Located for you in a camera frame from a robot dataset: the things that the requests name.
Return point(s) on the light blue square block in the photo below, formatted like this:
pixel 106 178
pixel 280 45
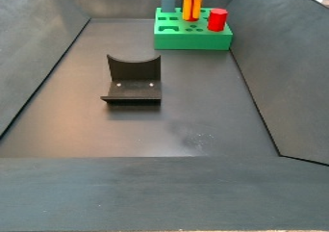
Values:
pixel 168 6

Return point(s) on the black curved fixture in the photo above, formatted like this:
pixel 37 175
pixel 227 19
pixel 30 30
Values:
pixel 136 80

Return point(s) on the yellow three prong object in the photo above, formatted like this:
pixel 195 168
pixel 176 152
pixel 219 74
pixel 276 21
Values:
pixel 192 9

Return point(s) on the red hexagonal prism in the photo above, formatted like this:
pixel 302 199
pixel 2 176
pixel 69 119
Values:
pixel 217 19

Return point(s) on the green shape sorter board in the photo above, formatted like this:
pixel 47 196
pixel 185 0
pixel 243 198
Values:
pixel 176 34

